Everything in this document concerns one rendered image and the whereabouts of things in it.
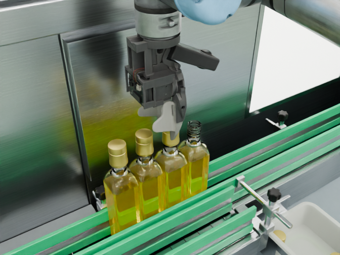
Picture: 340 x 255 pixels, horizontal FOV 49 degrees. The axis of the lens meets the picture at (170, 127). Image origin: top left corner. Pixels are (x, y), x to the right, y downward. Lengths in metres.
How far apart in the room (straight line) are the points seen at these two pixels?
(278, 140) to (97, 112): 0.54
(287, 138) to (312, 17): 0.68
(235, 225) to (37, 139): 0.46
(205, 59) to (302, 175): 0.55
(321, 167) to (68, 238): 0.73
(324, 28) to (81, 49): 0.42
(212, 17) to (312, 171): 0.75
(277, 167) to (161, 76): 0.50
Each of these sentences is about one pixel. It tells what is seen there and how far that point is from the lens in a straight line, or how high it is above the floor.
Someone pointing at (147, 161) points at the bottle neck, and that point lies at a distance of 0.74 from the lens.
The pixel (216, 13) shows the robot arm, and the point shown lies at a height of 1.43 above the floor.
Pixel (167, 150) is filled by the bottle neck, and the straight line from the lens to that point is 0.76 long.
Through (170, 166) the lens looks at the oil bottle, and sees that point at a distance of 0.77.
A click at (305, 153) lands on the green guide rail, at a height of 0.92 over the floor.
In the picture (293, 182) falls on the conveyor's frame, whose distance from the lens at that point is 1.10.
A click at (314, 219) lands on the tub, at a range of 1.10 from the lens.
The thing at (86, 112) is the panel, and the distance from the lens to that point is 0.78.
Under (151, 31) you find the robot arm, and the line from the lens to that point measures 0.60.
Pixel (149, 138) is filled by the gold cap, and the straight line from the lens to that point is 0.71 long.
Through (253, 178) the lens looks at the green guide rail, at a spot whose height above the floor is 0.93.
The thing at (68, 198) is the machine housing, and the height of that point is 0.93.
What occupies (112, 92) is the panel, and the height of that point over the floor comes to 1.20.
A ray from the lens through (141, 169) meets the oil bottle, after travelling 0.75.
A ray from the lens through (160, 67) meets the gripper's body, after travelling 0.64.
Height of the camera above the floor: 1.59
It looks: 36 degrees down
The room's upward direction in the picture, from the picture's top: straight up
